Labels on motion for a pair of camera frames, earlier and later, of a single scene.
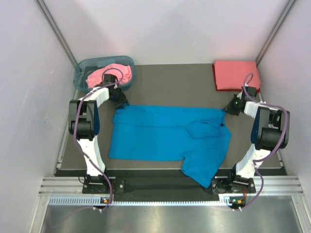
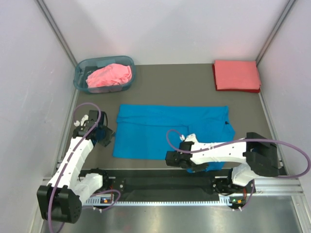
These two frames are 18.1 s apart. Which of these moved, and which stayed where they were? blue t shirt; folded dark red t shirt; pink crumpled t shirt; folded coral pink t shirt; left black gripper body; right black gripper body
Moved: blue t shirt; left black gripper body; right black gripper body
Stayed: folded coral pink t shirt; pink crumpled t shirt; folded dark red t shirt
